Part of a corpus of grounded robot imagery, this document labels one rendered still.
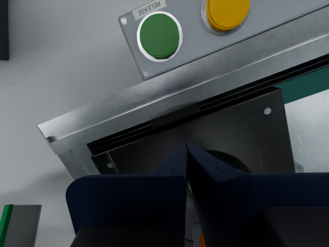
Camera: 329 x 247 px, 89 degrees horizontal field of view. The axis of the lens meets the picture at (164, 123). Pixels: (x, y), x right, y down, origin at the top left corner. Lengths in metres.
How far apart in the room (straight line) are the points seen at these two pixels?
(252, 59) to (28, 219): 0.32
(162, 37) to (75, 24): 0.18
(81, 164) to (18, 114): 0.19
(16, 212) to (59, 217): 0.26
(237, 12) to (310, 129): 0.21
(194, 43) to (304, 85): 0.14
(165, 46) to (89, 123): 0.13
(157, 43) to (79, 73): 0.18
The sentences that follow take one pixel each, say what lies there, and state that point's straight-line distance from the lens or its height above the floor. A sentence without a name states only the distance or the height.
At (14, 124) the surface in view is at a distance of 0.43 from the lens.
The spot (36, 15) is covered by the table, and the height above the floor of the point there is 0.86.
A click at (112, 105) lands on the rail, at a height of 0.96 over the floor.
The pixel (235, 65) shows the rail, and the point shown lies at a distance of 0.22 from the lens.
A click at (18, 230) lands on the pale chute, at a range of 0.27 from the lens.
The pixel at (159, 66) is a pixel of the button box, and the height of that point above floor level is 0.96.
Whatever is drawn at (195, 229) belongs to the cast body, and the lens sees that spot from 0.20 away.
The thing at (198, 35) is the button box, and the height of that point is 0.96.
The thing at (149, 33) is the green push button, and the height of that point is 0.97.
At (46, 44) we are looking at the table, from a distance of 0.36.
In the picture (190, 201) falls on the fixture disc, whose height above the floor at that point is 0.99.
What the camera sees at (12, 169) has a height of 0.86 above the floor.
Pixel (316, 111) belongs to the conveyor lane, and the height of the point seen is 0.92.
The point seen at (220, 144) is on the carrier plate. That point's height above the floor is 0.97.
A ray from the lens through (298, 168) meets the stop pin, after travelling 0.28.
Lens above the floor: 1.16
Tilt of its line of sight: 71 degrees down
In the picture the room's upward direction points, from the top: 176 degrees counter-clockwise
